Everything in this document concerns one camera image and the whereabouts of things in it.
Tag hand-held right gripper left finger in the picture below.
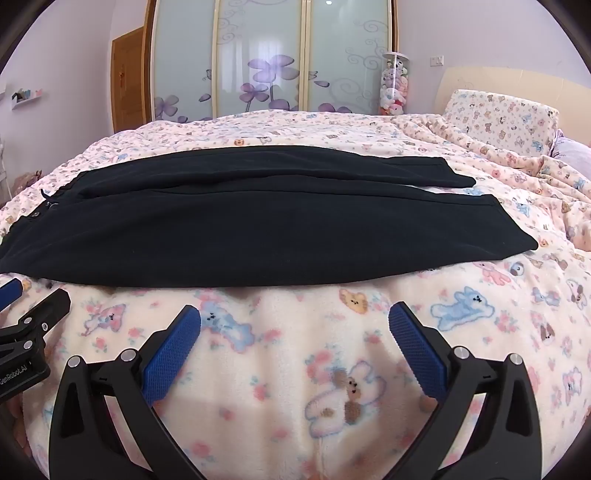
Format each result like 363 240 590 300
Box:
48 304 208 480

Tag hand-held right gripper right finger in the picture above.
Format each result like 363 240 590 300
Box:
388 301 544 480

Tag purple pillow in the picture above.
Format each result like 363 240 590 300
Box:
549 130 591 163

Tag printed fleece blanket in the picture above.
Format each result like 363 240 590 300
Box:
0 111 591 480

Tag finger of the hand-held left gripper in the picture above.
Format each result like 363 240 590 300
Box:
0 288 71 354
0 277 25 313

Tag pink plush toys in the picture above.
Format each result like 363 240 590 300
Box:
13 170 45 192

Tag floral glass sliding wardrobe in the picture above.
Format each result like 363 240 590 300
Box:
143 0 399 124

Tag wooden door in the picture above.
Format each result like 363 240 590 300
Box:
111 25 154 136

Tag beige bed headboard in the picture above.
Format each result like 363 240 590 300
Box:
438 67 591 139

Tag black pants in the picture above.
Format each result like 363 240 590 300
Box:
0 145 539 288

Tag clear tube of plush toys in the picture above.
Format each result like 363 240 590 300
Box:
379 52 413 116

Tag white wall shelf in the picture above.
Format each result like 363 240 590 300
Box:
11 88 43 110

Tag printed pillow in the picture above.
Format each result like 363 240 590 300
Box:
442 89 560 156

